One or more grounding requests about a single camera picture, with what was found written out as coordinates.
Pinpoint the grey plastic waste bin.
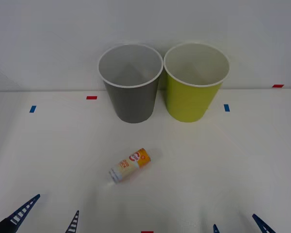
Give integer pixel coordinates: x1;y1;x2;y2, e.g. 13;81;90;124
97;43;164;124

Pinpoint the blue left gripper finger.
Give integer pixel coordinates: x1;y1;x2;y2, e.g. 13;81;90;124
64;210;80;233
0;194;41;233

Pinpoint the yellow-green plastic waste bin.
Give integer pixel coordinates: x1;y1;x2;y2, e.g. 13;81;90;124
163;42;231;123

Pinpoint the small bottle with orange label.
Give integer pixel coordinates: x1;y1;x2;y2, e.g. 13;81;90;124
107;147;163;187

